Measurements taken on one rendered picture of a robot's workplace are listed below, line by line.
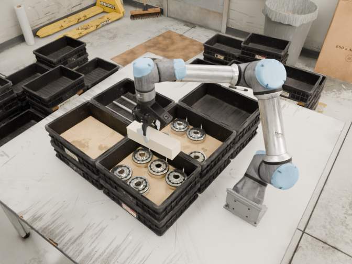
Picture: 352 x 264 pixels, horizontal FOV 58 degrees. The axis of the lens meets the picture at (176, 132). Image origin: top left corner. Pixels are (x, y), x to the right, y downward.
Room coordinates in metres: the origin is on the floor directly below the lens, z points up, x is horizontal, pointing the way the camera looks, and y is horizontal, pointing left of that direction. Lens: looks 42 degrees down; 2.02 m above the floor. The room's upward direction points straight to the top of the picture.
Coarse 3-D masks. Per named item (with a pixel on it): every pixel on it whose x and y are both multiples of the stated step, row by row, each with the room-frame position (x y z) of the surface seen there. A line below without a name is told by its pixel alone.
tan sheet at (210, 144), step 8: (168, 128) 1.33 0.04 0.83; (176, 136) 1.27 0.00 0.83; (184, 136) 1.27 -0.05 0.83; (208, 136) 1.27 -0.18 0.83; (184, 144) 1.21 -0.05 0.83; (192, 144) 1.21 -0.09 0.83; (200, 144) 1.21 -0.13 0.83; (208, 144) 1.21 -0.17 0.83; (216, 144) 1.21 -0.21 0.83; (184, 152) 1.14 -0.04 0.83; (208, 152) 1.14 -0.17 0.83
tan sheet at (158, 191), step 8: (128, 160) 1.09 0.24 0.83; (136, 168) 1.04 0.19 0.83; (144, 168) 1.04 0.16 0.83; (144, 176) 0.99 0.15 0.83; (152, 184) 0.94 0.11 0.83; (160, 184) 0.94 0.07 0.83; (152, 192) 0.89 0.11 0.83; (160, 192) 0.89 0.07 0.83; (168, 192) 0.89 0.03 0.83; (152, 200) 0.85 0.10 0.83; (160, 200) 0.85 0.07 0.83
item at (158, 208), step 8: (120, 144) 1.10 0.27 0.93; (112, 152) 1.05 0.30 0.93; (192, 160) 1.00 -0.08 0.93; (104, 168) 0.95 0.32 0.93; (200, 168) 0.95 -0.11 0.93; (112, 176) 0.91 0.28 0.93; (192, 176) 0.91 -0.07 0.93; (120, 184) 0.87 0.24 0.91; (128, 184) 0.86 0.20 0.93; (184, 184) 0.86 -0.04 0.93; (136, 192) 0.82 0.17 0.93; (176, 192) 0.82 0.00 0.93; (144, 200) 0.78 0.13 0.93; (168, 200) 0.78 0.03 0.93; (152, 208) 0.75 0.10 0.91; (160, 208) 0.74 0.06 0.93
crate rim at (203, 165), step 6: (168, 108) 1.38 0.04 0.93; (186, 108) 1.38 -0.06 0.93; (198, 114) 1.33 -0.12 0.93; (210, 120) 1.28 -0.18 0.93; (222, 126) 1.24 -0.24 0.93; (234, 132) 1.19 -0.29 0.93; (228, 138) 1.15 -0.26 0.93; (222, 144) 1.10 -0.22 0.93; (180, 150) 1.06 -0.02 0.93; (216, 150) 1.06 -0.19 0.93; (186, 156) 1.02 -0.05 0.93; (210, 156) 1.03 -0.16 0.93; (198, 162) 0.99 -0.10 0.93; (204, 162) 0.99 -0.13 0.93
